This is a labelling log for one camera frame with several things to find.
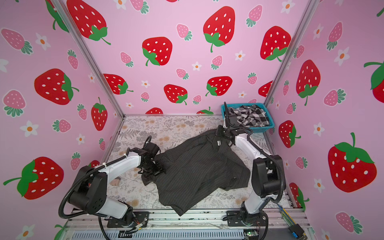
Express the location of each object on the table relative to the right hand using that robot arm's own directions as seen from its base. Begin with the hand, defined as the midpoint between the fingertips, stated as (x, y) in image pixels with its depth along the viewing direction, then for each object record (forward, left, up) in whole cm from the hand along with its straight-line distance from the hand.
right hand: (218, 129), depth 92 cm
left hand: (-28, +30, -12) cm, 43 cm away
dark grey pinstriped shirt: (-24, +11, -10) cm, 28 cm away
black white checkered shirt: (+20, -23, -5) cm, 30 cm away
